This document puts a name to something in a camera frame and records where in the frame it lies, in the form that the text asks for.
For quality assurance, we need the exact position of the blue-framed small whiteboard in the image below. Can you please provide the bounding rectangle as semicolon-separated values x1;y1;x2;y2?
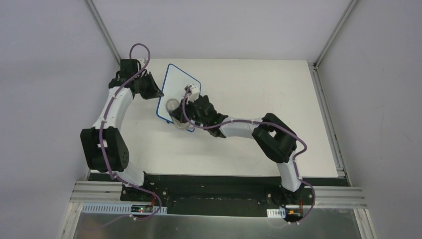
156;63;202;124

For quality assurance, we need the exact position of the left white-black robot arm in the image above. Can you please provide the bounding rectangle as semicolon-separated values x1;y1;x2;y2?
80;59;164;201

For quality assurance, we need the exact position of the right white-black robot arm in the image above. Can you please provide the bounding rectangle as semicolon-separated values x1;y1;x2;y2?
166;95;304;204

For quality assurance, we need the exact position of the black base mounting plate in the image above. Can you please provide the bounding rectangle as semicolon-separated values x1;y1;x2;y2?
120;174;349;219

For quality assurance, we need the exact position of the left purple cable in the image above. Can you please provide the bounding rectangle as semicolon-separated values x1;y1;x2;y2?
98;43;163;221

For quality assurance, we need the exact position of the purple cable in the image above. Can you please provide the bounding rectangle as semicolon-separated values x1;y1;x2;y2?
98;43;163;221
182;86;316;228

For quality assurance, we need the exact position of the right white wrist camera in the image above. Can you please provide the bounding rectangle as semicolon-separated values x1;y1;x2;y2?
185;84;200;102

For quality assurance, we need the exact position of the left aluminium frame post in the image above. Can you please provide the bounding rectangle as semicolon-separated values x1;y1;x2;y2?
84;0;121;65

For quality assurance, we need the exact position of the aluminium frame post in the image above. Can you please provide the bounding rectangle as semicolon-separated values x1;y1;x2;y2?
84;0;121;65
314;0;360;69

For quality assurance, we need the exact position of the left white cable duct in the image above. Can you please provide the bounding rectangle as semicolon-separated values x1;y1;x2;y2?
81;203;168;216

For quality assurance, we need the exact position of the white cable duct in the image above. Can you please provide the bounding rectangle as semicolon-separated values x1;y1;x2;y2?
266;207;286;219
81;203;168;216

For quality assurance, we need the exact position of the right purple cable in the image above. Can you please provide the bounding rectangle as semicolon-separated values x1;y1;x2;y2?
182;86;316;228

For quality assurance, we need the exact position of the front aluminium frame rail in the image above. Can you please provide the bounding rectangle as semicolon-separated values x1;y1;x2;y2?
70;181;368;209

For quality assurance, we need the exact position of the right white cable duct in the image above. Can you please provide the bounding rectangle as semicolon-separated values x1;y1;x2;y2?
266;207;286;219

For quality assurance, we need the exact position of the right side aluminium rail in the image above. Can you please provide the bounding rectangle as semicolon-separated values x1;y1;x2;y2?
308;62;352;186

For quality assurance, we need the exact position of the right aluminium frame post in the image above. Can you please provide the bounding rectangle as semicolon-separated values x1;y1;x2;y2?
314;0;360;69

